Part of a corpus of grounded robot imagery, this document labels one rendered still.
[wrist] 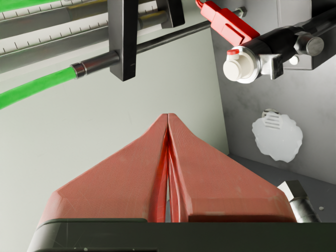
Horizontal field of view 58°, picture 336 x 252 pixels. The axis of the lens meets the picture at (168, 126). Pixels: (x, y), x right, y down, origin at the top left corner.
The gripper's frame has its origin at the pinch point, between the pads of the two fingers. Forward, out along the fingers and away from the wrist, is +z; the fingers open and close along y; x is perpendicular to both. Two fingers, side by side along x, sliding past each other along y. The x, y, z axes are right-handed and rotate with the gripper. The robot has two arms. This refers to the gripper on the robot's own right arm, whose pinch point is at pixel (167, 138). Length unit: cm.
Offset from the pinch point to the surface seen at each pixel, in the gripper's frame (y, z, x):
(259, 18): -15.4, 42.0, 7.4
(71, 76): 10.8, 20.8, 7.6
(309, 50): -10.5, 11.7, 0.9
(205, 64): -7, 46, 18
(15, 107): 19.4, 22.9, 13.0
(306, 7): -13.8, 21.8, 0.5
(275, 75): -7.0, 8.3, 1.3
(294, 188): -9.3, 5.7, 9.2
